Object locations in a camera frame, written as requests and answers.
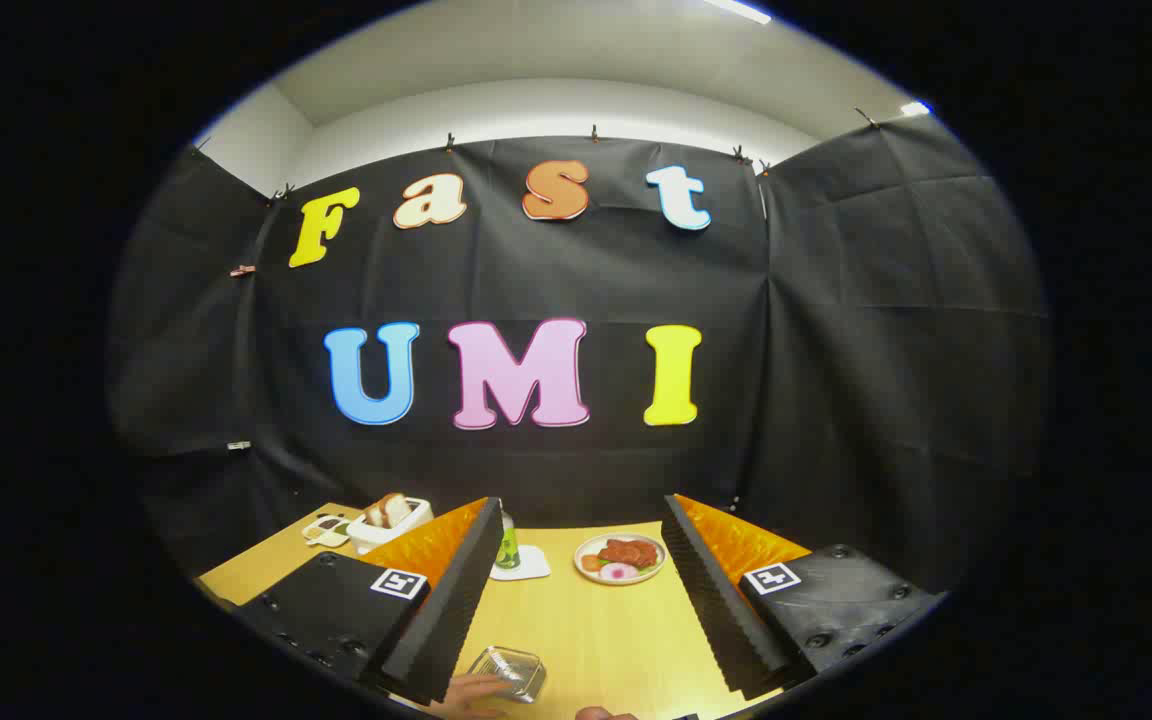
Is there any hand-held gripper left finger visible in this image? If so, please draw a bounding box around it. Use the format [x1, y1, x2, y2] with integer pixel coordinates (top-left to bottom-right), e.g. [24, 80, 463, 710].
[233, 497, 505, 706]

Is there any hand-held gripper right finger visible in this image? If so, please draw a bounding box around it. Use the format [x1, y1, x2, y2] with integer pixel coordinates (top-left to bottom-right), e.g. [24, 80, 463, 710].
[661, 493, 947, 701]

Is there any metal wire rack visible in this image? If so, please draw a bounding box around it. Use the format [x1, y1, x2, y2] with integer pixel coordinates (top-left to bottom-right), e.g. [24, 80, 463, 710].
[466, 646, 547, 704]

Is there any green label drink bottle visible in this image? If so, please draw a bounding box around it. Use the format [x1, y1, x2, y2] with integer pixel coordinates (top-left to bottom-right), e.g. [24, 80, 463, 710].
[496, 500, 520, 571]

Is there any white square coaster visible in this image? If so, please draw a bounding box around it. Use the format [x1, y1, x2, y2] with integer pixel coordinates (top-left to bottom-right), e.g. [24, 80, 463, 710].
[489, 545, 552, 582]

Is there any cream white toaster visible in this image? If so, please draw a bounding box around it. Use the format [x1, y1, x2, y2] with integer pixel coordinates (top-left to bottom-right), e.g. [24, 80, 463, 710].
[348, 497, 434, 554]

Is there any brown meat slice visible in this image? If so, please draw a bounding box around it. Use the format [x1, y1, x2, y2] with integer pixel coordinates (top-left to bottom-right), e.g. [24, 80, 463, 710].
[598, 539, 659, 569]

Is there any round plate of food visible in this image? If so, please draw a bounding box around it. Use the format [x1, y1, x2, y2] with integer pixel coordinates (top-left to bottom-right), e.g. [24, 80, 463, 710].
[573, 533, 667, 586]

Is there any white divided condiment tray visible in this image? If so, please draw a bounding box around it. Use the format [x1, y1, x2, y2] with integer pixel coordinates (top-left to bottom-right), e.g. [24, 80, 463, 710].
[302, 513, 352, 548]

